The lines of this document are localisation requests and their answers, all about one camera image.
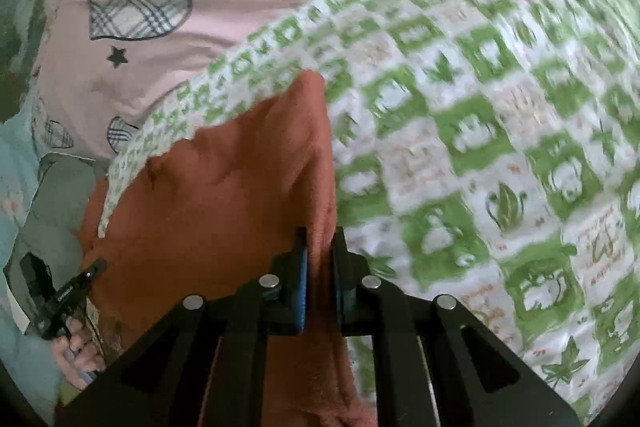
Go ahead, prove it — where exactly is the green white patterned blanket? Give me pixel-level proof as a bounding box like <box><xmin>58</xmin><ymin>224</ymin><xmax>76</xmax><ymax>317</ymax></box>
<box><xmin>104</xmin><ymin>0</ymin><xmax>639</xmax><ymax>423</ymax></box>

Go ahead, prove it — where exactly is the person's left hand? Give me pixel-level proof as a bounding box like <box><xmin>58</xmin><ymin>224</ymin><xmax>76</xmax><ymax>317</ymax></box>
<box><xmin>51</xmin><ymin>317</ymin><xmax>106</xmax><ymax>390</ymax></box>

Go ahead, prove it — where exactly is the rust orange knit sweater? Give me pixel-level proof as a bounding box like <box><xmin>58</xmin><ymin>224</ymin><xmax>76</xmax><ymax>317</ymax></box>
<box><xmin>79</xmin><ymin>70</ymin><xmax>375</xmax><ymax>426</ymax></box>

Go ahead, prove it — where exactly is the grey green pillow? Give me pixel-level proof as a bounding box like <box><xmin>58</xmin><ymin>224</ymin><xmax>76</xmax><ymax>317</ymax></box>
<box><xmin>3</xmin><ymin>154</ymin><xmax>106</xmax><ymax>332</ymax></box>

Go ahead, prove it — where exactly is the light blue floral sheet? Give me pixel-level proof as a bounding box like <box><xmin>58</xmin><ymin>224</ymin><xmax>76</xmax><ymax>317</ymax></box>
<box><xmin>1</xmin><ymin>0</ymin><xmax>60</xmax><ymax>426</ymax></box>

